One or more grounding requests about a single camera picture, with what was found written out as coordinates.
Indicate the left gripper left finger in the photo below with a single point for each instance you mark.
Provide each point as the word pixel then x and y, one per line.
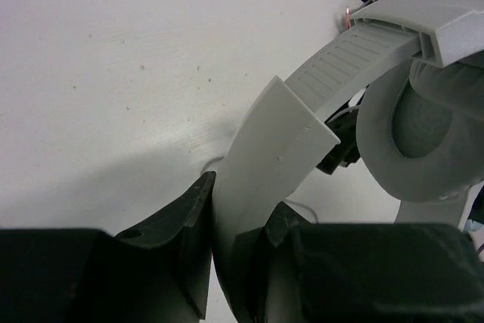
pixel 155 271

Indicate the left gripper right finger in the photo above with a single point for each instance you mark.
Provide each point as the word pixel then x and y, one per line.
pixel 306 272

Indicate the grey headphones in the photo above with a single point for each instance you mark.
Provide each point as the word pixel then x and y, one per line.
pixel 403 86

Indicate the blue headphones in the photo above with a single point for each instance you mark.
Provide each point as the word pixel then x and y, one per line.
pixel 472 226

